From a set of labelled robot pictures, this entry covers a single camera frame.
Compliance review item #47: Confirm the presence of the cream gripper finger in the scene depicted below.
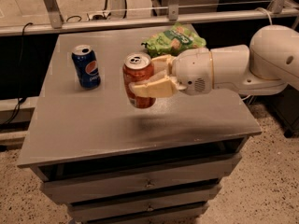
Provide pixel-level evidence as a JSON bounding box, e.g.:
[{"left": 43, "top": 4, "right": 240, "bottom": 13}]
[
  {"left": 151, "top": 54, "right": 175, "bottom": 77},
  {"left": 129, "top": 76, "right": 178, "bottom": 98}
]

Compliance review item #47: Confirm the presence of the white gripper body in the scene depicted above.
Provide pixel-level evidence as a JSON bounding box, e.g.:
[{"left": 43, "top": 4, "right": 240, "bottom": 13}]
[{"left": 171, "top": 48, "right": 212, "bottom": 95}]

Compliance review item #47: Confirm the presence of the red coke can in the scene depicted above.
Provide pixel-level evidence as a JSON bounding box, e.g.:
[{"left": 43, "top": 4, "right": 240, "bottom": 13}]
[{"left": 122, "top": 52, "right": 155, "bottom": 108}]

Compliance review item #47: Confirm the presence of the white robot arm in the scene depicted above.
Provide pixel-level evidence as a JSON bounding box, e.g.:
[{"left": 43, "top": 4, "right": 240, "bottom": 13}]
[{"left": 129, "top": 25, "right": 299, "bottom": 98}]

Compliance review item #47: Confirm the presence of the green rice chip bag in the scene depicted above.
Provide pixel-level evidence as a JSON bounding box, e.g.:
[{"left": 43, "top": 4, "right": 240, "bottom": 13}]
[{"left": 142, "top": 22, "right": 206, "bottom": 57}]

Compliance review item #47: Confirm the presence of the blue pepsi can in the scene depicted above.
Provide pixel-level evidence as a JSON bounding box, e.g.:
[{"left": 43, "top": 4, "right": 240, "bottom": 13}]
[{"left": 71, "top": 45, "right": 101, "bottom": 89}]

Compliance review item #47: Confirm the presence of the white power strip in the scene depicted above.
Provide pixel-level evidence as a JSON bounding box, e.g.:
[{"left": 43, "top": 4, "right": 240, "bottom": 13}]
[{"left": 87, "top": 12, "right": 110, "bottom": 21}]

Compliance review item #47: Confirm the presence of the metal railing bar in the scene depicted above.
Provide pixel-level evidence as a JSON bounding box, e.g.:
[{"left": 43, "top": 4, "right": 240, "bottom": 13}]
[{"left": 0, "top": 7, "right": 299, "bottom": 37}]

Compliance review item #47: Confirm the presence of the bottom grey drawer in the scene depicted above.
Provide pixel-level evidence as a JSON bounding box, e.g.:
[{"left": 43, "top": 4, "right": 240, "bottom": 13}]
[{"left": 84, "top": 202, "right": 208, "bottom": 224}]

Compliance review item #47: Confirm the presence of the grey drawer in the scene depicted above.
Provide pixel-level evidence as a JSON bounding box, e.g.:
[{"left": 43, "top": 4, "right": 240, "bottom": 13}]
[
  {"left": 41, "top": 153, "right": 241, "bottom": 203},
  {"left": 66, "top": 184, "right": 222, "bottom": 222},
  {"left": 84, "top": 202, "right": 208, "bottom": 224}
]

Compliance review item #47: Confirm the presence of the top grey drawer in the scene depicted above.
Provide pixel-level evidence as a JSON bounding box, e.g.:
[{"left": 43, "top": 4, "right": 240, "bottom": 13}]
[{"left": 41, "top": 153, "right": 241, "bottom": 203}]

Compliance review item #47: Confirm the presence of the middle grey drawer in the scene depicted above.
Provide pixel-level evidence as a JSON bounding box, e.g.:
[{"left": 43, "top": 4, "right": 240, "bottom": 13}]
[{"left": 66, "top": 184, "right": 222, "bottom": 222}]

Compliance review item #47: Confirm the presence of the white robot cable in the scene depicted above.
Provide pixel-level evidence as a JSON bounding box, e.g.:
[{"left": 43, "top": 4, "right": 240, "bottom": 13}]
[{"left": 255, "top": 7, "right": 274, "bottom": 26}]

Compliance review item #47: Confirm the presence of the black cable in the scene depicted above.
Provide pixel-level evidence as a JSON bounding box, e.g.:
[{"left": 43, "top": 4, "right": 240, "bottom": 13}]
[{"left": 0, "top": 21, "right": 34, "bottom": 128}]

